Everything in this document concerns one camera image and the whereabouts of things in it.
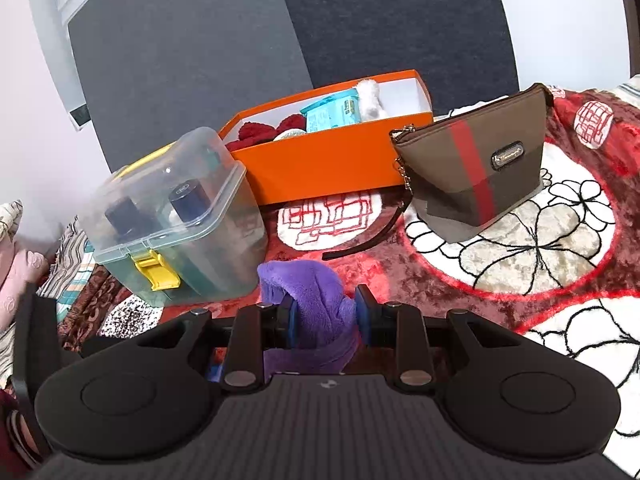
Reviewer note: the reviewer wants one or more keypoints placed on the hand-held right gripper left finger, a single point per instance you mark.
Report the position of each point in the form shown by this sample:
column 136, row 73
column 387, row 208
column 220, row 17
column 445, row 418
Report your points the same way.
column 285, row 321

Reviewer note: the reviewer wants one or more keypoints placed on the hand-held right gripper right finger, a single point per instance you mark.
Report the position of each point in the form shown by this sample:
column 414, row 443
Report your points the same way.
column 362, row 316

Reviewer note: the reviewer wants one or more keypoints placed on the purple fleece cloth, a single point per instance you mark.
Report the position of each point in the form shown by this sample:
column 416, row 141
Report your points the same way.
column 320, row 305

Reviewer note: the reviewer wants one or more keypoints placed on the orange cardboard box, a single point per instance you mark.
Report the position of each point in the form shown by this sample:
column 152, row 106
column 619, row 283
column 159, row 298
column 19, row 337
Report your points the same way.
column 325, row 170

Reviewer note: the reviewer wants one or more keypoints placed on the white cloth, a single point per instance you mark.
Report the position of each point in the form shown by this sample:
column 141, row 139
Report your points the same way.
column 289, row 133

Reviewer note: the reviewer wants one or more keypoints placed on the red fuzzy cloth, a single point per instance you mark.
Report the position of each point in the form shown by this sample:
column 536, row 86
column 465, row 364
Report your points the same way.
column 255, row 130

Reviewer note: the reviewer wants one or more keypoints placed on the teal wipes packet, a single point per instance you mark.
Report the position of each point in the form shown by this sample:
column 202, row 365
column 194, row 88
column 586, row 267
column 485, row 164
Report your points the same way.
column 320, row 117

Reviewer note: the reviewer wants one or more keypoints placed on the white plush toy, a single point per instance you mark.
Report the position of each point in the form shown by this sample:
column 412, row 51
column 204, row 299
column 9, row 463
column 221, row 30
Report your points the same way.
column 369, row 97

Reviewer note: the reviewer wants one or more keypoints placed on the brown patterned cloth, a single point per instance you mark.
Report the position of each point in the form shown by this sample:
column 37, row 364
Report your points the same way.
column 90, row 305

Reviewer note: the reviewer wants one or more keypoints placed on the pink pillow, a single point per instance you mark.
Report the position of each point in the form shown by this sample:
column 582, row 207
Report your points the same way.
column 17, row 280

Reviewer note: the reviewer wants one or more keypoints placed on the striped bedsheet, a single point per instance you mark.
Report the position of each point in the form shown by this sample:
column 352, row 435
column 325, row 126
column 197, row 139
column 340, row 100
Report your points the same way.
column 67, row 265

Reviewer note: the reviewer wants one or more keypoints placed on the clear plastic box yellow latch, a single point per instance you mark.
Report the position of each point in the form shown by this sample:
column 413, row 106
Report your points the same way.
column 215, row 250

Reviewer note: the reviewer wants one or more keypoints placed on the dark blue capped bottle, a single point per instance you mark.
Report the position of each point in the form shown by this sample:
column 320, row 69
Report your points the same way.
column 189, row 200
column 125, row 217

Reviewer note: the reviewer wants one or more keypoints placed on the red floral blanket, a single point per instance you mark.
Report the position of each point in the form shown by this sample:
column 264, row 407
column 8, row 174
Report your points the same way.
column 525, row 280

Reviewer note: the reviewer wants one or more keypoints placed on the brown pouch with red stripe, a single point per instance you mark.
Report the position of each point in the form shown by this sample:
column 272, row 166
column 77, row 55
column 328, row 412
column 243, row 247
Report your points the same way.
column 470, row 175

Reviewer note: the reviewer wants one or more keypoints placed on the dark grey headboard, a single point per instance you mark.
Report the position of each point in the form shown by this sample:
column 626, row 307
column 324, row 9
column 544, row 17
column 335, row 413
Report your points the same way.
column 250, row 35

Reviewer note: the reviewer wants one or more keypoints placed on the dark wooden bedpost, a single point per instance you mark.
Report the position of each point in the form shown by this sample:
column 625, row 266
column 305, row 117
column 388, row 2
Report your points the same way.
column 631, row 10

